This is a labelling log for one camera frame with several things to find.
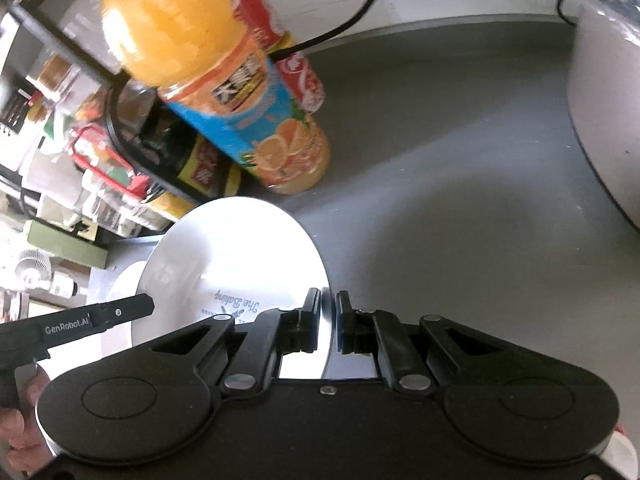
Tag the white plate with crossed utensils print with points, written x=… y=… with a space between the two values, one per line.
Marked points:
x=235 y=250

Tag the small white fan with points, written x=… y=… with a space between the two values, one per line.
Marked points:
x=32 y=267

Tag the green box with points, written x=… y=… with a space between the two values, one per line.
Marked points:
x=65 y=242

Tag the red lidded clear container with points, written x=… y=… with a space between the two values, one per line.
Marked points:
x=107 y=172

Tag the dark soy sauce bottle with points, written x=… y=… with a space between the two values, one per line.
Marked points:
x=170 y=150

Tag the person's left hand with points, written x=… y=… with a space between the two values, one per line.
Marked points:
x=22 y=435

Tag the orange juice bottle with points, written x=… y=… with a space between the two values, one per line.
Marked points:
x=165 y=35

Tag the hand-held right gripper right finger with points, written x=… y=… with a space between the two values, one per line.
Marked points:
x=342 y=325

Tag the row of clear spice jars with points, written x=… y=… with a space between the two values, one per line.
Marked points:
x=115 y=215

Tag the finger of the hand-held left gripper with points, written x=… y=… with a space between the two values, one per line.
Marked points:
x=130 y=310

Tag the red cola can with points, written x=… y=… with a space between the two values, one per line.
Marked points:
x=302 y=80
x=250 y=5

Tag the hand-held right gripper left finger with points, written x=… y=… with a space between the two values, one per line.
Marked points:
x=314 y=327

